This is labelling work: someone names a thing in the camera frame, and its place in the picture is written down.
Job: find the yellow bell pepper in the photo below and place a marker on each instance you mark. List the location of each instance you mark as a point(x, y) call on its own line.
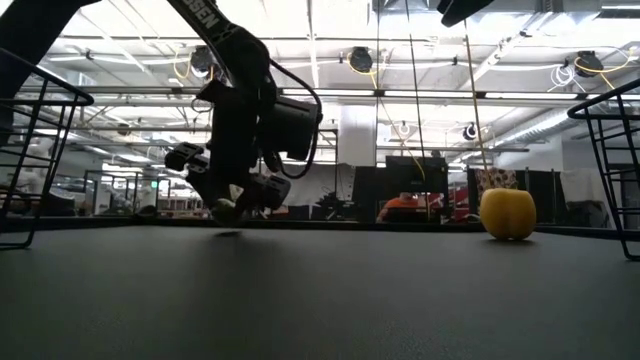
point(507, 213)

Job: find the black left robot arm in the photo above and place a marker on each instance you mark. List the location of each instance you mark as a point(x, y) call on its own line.
point(220, 30)

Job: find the black table frame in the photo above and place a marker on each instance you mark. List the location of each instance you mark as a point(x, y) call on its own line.
point(350, 226)

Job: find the black partition panel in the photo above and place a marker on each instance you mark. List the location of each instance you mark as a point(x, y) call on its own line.
point(545, 195)

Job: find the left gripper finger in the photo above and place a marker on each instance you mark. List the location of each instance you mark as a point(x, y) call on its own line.
point(270, 192)
point(187, 159)

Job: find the person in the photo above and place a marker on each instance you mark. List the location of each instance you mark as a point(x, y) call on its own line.
point(402, 205)

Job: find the black display screen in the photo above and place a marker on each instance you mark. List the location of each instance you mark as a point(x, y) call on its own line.
point(415, 175)

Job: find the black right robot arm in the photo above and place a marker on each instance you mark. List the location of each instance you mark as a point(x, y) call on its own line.
point(462, 10)

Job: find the white garlic bulb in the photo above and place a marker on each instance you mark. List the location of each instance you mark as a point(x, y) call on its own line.
point(225, 207)

